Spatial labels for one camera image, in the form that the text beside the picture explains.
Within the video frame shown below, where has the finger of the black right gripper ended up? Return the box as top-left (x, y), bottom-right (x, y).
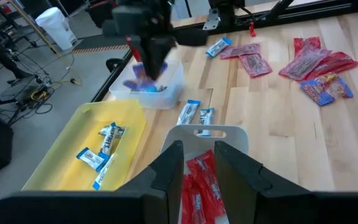
top-left (140, 37), bottom-right (157, 81)
top-left (155, 36), bottom-right (177, 80)

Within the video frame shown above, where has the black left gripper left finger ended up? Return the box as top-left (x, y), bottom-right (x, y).
top-left (0, 140), bottom-right (185, 224)

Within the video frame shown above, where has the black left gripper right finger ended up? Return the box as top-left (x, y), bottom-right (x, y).
top-left (214, 140), bottom-right (358, 224)

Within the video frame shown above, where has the blue haribo gummy bag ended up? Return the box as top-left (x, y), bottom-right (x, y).
top-left (316, 72), bottom-right (354, 100)
top-left (122, 61), bottom-right (170, 93)
top-left (299, 78), bottom-right (336, 107)

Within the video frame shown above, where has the red candy pack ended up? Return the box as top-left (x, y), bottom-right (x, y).
top-left (293, 36), bottom-right (322, 57)
top-left (219, 42), bottom-right (261, 60)
top-left (239, 53), bottom-right (273, 78)
top-left (180, 173), bottom-right (208, 224)
top-left (305, 51), bottom-right (358, 81)
top-left (186, 149), bottom-right (227, 224)
top-left (278, 45), bottom-right (333, 82)

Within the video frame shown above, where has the clear plastic bin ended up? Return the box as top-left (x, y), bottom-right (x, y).
top-left (108, 59), bottom-right (185, 110)

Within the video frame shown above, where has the black mat orange striped edge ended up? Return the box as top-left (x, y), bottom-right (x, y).
top-left (71, 33), bottom-right (131, 55)

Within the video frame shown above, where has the white trash bin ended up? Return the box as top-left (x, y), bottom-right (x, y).
top-left (35, 6), bottom-right (78, 52)

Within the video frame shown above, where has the yellow plastic bin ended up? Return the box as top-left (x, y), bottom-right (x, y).
top-left (21, 98), bottom-right (148, 192)

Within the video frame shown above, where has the black floor stand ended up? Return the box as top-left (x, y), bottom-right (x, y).
top-left (0, 23), bottom-right (48, 108)

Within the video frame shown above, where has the black frame clamp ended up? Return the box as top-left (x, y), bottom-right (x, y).
top-left (105, 57), bottom-right (126, 73)

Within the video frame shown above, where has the silver metal bracket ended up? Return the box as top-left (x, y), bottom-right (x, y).
top-left (203, 7), bottom-right (221, 31)

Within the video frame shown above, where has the white handled plastic bin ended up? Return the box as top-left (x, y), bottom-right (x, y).
top-left (159, 124), bottom-right (250, 224)

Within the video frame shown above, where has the yellow floor cable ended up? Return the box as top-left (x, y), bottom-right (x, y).
top-left (29, 78), bottom-right (83, 101)

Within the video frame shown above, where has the black aluminium table frame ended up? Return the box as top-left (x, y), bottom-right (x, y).
top-left (90, 0), bottom-right (358, 103)

